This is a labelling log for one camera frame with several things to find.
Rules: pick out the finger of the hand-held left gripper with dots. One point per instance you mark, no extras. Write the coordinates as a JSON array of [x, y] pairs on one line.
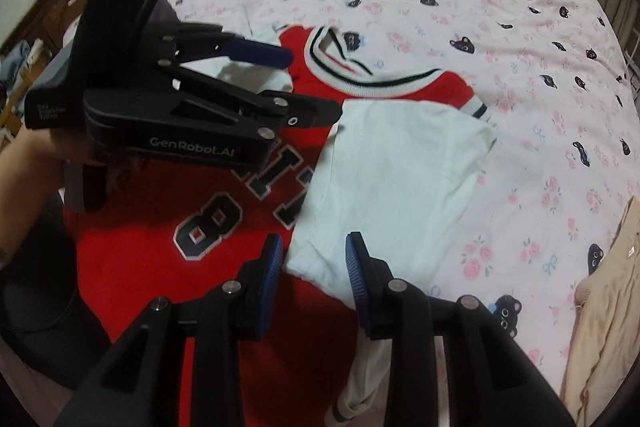
[[265, 54], [310, 114]]

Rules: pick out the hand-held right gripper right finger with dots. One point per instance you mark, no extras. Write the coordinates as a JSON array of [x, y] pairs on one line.
[[357, 282]]

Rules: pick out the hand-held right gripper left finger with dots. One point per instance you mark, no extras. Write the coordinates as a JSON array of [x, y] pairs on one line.
[[267, 287]]

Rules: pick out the red and white jersey shirt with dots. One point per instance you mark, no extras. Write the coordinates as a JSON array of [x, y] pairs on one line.
[[150, 267]]

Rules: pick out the person's left forearm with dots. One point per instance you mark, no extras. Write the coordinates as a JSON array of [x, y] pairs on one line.
[[25, 187]]

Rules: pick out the blue grey clothes pile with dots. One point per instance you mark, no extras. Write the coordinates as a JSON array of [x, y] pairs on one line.
[[17, 62]]

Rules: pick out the person's left hand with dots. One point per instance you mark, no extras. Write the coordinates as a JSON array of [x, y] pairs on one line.
[[125, 172]]

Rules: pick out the dark purple cloth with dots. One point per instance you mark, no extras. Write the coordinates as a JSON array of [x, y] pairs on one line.
[[165, 14]]

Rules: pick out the pink cat print blanket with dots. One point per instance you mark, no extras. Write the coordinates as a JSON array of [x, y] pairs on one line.
[[500, 32]]

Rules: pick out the beige garment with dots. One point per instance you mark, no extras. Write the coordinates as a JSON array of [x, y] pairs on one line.
[[605, 307]]

